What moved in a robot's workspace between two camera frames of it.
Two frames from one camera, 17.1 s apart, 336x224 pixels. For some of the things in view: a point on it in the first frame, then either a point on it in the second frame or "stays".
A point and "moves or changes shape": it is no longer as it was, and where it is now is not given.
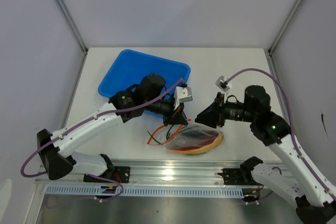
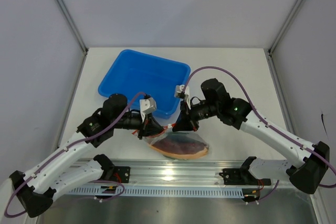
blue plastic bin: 134,64 stays
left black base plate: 122,174 stays
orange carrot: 195,141 → 179,147
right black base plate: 237,177 stays
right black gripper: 214,113 → 185,121
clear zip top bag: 190,139 moves or changes shape
